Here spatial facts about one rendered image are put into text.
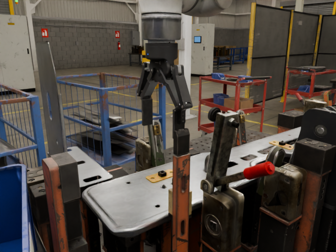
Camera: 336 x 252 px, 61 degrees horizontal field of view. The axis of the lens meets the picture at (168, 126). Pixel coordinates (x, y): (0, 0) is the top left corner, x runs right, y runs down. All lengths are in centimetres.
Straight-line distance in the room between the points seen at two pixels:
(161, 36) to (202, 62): 1074
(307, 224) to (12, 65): 827
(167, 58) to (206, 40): 1064
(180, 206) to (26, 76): 834
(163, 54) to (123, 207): 34
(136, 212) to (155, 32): 38
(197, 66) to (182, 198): 1105
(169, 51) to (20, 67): 812
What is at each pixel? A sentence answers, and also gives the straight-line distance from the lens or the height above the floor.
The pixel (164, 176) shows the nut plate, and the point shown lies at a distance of 75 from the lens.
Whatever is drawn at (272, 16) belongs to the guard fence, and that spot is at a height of 181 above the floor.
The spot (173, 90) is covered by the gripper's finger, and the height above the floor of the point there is 124.
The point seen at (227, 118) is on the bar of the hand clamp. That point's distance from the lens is 52.
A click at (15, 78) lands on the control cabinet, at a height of 40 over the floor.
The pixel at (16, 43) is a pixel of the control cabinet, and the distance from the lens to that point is 866.
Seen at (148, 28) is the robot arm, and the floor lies 137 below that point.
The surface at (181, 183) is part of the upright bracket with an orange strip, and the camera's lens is 51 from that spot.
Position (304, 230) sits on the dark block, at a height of 91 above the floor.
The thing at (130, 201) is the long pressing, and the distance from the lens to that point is 66.
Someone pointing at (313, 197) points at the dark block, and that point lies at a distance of 75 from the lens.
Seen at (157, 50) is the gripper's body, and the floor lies 132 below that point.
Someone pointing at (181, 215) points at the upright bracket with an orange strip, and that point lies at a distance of 54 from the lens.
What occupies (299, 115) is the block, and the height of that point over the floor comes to 103.
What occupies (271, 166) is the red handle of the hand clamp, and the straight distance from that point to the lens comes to 50.
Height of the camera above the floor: 134
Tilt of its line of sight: 17 degrees down
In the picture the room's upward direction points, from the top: straight up
